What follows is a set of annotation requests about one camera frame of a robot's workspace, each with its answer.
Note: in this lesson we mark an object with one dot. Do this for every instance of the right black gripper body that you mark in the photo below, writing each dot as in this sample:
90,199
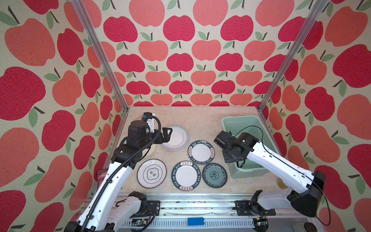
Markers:
227,157

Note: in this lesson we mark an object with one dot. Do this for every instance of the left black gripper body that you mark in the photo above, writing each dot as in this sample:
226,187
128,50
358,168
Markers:
158,138

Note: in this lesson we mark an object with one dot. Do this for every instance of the cream plate with twig motif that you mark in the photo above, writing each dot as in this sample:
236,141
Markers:
146,153

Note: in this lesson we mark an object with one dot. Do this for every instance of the white fluted plate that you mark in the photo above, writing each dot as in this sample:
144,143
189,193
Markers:
178,139

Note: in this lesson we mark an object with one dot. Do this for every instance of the mint green plastic bin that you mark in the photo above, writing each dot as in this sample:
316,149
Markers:
249,134

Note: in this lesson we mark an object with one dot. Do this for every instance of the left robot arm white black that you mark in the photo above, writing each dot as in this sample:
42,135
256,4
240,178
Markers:
99,216

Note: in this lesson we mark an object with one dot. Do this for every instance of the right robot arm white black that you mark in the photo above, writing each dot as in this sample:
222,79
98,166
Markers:
305,188

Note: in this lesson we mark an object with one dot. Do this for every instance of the teal blue patterned plate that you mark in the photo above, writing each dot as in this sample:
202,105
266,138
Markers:
215,175

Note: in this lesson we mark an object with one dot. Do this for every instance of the small green rim lettered plate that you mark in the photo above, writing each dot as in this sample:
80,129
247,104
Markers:
201,152

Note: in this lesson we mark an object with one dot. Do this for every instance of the white plate black line pattern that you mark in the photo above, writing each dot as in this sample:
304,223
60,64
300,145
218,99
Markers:
151,173

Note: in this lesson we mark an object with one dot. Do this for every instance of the large green rim lettered plate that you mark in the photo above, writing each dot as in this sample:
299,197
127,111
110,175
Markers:
186,175

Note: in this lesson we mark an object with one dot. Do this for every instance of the yellow jar white lid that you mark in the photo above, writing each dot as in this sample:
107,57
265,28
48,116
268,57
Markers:
281,184

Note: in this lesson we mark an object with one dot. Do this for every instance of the purple snack packet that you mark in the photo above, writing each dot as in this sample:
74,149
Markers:
101,175

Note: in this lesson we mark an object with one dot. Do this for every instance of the green circuit board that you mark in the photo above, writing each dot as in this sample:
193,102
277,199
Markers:
139,222

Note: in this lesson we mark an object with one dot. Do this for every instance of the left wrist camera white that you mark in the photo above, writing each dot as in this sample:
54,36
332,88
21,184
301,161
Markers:
147,117

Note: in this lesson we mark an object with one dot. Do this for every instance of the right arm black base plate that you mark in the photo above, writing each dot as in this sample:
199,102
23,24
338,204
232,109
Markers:
243,207

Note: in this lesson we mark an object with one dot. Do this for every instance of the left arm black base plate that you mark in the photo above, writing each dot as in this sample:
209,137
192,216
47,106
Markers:
151,208

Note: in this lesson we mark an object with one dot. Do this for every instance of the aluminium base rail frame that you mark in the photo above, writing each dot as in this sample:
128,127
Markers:
217,211

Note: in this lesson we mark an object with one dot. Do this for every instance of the left aluminium frame post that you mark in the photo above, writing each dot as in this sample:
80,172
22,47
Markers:
99,50

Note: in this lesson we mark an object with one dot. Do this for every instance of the aluminium frame post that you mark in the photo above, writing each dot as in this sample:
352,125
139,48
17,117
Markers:
99,50
309,22

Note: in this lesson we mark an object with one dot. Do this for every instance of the blue block on rail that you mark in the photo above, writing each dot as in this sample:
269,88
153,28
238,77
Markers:
195,221

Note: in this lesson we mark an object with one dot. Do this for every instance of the right aluminium frame post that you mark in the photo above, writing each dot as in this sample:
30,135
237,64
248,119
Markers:
309,22

